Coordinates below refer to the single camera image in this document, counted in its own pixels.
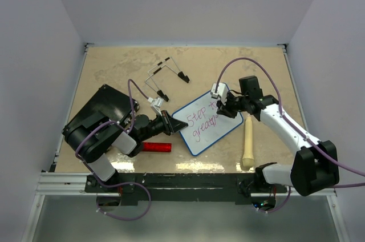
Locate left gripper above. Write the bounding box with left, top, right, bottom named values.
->
left=140, top=110, right=188, bottom=142

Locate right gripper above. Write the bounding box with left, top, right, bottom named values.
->
left=217, top=91, right=249, bottom=119

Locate blue framed whiteboard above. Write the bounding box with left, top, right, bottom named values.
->
left=172, top=91, right=244, bottom=156

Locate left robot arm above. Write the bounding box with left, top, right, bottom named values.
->
left=62, top=110, right=188, bottom=192

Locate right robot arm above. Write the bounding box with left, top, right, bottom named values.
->
left=210, top=76, right=339, bottom=196

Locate red glitter microphone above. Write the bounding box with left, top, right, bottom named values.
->
left=142, top=142, right=172, bottom=153

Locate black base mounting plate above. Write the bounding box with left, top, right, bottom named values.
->
left=85, top=173, right=287, bottom=206

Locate black carrying case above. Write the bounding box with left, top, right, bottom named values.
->
left=62, top=84, right=132, bottom=139

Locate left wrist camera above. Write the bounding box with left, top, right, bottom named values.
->
left=148, top=97, right=164, bottom=116

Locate wire whiteboard stand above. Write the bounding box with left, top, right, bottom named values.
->
left=144, top=57, right=190, bottom=102

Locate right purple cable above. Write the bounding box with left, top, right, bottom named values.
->
left=216, top=58, right=365, bottom=214

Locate purple cable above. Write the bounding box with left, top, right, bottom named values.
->
left=74, top=78, right=160, bottom=220
left=216, top=58, right=365, bottom=214

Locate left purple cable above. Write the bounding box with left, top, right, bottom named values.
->
left=74, top=78, right=160, bottom=220

